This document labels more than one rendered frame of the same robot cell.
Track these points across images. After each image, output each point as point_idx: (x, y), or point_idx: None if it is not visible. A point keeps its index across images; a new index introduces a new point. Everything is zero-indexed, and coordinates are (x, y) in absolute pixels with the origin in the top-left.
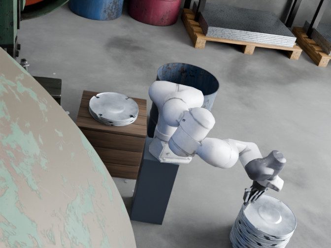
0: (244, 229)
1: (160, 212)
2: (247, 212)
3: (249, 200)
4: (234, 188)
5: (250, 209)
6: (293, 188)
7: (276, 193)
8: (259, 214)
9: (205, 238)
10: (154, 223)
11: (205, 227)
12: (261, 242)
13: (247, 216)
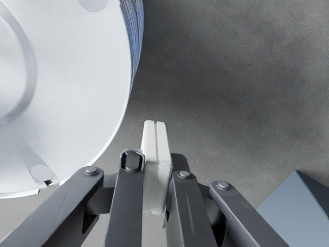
0: (136, 43)
1: (327, 207)
2: (101, 112)
3: (199, 200)
4: (11, 210)
5: (67, 123)
6: None
7: None
8: (31, 76)
9: (209, 92)
10: (309, 177)
11: (180, 127)
12: None
13: (116, 88)
